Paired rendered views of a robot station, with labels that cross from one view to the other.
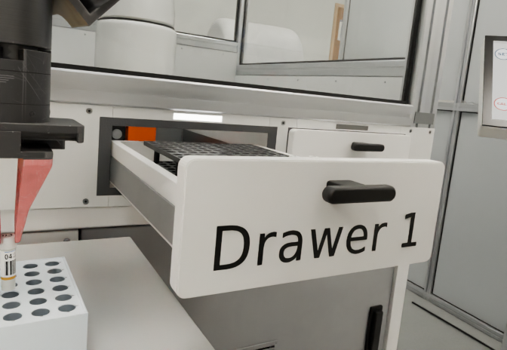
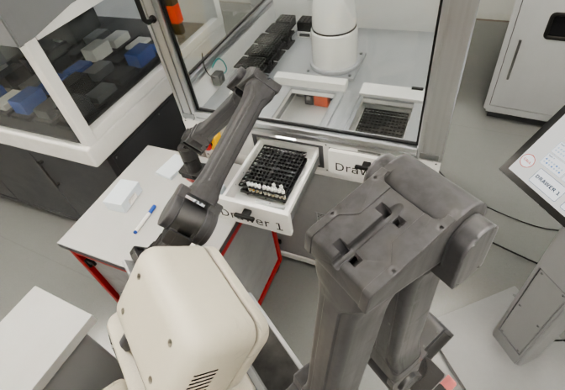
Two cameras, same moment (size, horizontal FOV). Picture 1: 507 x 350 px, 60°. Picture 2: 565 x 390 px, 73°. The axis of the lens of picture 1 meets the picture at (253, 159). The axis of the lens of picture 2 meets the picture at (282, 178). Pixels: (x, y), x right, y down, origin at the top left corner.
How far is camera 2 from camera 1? 123 cm
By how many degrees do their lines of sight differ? 63
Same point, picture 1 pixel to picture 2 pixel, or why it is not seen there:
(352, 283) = not seen: hidden behind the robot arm
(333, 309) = not seen: hidden behind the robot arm
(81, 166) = (250, 145)
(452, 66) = not seen: outside the picture
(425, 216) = (284, 225)
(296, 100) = (330, 138)
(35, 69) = (191, 165)
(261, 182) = (226, 203)
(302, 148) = (333, 158)
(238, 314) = (319, 202)
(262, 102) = (314, 135)
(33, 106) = (193, 171)
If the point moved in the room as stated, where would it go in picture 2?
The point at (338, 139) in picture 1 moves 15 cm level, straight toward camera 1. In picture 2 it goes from (354, 158) to (318, 175)
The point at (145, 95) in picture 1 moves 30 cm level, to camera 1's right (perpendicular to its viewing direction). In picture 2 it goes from (265, 128) to (317, 167)
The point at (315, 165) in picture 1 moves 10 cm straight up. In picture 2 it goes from (240, 204) to (233, 183)
